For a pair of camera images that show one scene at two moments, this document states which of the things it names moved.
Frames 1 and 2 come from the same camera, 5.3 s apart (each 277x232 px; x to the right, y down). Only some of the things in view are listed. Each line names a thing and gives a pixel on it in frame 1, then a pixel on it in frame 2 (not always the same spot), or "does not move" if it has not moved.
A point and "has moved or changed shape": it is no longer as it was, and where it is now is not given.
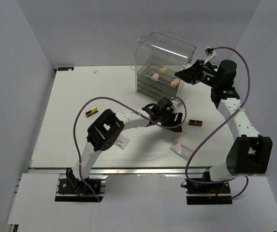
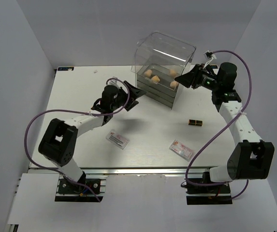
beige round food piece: (163, 70) -> (148, 73)
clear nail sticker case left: (121, 141) does not move
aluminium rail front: (125, 171) does not move
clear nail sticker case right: (179, 149) does not move
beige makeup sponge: (155, 76) has moved or changed shape
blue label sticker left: (65, 68) does not move
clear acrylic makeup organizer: (158, 57) does not move
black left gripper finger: (178, 121) -> (133, 105)
